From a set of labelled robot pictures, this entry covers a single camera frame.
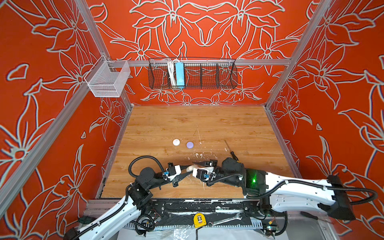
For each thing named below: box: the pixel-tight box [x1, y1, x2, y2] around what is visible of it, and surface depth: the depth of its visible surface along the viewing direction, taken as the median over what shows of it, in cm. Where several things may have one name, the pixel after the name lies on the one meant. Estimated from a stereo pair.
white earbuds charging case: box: [172, 138, 181, 146], surface depth 99 cm
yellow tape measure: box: [193, 212, 207, 229], surface depth 70 cm
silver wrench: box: [207, 213, 243, 227], surface depth 71 cm
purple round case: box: [186, 141, 194, 149], surface depth 97 cm
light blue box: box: [175, 62, 185, 87], surface depth 91 cm
